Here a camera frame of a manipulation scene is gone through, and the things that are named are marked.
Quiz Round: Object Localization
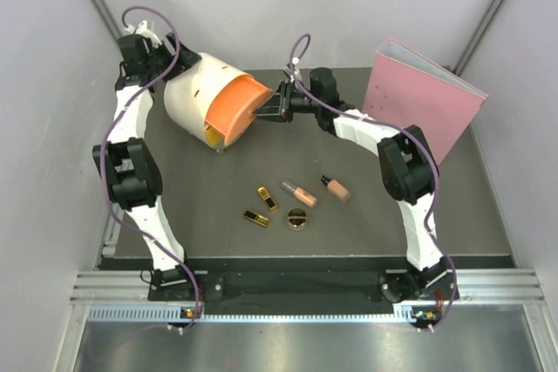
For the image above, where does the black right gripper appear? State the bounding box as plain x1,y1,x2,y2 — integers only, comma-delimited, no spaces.
255,82,323,124

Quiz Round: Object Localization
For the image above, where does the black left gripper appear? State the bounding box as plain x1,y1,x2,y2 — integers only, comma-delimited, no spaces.
145,32,201,83

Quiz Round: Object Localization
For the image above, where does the orange top drawer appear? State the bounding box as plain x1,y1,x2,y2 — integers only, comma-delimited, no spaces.
205,75,272,146

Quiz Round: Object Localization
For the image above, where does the cream round drawer organizer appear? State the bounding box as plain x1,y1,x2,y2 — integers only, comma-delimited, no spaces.
164,53,253,148

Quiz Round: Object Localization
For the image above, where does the yellow drawer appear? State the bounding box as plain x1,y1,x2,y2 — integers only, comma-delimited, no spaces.
204,126,224,150

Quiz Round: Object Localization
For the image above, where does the gold lipstick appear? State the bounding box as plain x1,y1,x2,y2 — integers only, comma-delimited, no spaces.
257,186,278,212
243,210,270,228

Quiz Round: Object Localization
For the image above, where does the beige concealer tube silver cap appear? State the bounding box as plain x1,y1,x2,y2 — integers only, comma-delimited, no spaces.
281,180,318,208

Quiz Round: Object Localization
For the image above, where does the beige foundation bottle black cap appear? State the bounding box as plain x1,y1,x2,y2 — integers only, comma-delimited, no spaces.
320,175,350,202

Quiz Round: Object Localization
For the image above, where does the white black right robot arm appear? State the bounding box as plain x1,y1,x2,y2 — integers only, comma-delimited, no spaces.
253,67,451,302

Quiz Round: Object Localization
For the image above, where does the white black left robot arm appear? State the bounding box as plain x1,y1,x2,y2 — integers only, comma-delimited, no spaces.
92,29,201,303

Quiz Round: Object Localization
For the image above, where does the round gold compact jar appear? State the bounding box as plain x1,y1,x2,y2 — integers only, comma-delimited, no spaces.
287,207,308,231

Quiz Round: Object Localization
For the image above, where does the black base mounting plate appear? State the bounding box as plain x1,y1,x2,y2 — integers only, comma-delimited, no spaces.
148,271,453,304

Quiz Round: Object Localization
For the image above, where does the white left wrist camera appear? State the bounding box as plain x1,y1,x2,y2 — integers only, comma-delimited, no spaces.
124,20,163,48

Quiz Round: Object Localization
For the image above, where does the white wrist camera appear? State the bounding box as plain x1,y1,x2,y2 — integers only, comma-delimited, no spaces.
124,20,163,48
282,57,302,84

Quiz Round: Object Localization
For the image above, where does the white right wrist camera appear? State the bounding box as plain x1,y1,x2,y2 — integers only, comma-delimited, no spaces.
282,57,302,84

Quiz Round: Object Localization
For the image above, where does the pink ring binder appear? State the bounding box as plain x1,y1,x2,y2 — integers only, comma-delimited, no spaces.
362,38,487,164

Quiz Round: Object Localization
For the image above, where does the grey slotted cable duct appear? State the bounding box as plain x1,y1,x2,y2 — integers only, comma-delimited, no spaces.
86,304,439,324

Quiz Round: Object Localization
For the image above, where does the aluminium frame rail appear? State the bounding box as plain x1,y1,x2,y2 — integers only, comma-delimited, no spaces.
70,269,545,304

